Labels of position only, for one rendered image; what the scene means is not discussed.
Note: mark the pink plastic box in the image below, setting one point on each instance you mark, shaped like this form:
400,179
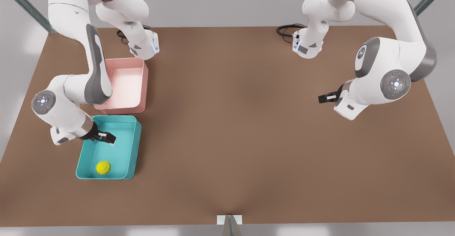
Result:
126,86

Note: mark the yellow tennis ball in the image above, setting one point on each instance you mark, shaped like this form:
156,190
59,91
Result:
103,167

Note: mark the silver frame post with foot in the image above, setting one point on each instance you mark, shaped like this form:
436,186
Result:
231,225

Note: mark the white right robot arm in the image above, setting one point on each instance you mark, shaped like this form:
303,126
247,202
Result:
96,76

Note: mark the teal plastic box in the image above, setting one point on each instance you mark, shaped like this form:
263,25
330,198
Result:
122,150

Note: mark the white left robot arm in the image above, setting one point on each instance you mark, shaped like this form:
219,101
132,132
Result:
387,62

